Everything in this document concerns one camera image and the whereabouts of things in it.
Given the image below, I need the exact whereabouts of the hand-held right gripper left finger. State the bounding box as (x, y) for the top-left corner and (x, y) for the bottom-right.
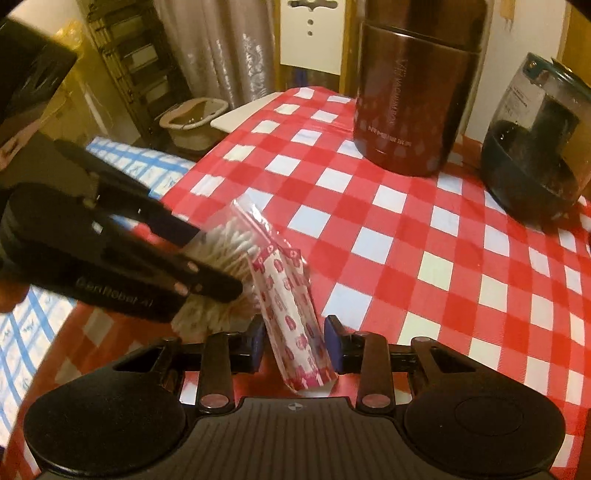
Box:
(113, 316), (267, 414)

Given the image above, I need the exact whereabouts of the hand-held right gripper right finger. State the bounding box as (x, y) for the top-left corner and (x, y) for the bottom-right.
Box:
(323, 315), (475, 413)

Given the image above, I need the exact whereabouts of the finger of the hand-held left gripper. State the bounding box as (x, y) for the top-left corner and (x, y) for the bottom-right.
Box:
(41, 136), (208, 253)
(99, 218), (245, 305)

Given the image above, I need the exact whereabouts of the bag of cotton swabs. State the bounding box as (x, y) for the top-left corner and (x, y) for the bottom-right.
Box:
(173, 198), (278, 334)

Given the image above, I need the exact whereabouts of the person's left hand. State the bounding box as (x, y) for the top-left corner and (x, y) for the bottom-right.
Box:
(0, 282), (29, 313)

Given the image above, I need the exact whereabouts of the blue checked cloth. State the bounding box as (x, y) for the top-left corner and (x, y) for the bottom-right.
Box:
(0, 136), (197, 435)

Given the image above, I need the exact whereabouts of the beige basket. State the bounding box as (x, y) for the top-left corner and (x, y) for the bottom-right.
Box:
(159, 97), (230, 152)

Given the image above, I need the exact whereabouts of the red checked tablecloth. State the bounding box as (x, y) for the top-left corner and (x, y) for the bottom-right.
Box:
(4, 85), (591, 472)

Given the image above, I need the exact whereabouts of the black metal rack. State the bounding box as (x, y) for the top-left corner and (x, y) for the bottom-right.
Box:
(85, 0), (191, 149)

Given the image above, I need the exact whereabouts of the beige patterned curtain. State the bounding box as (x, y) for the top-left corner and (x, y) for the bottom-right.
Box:
(152, 0), (279, 110)

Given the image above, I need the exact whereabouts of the brown metal canister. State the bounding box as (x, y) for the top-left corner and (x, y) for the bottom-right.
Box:
(353, 0), (489, 178)

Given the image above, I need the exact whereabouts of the glass jar with dark lid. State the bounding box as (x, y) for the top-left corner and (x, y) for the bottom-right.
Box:
(480, 52), (591, 230)

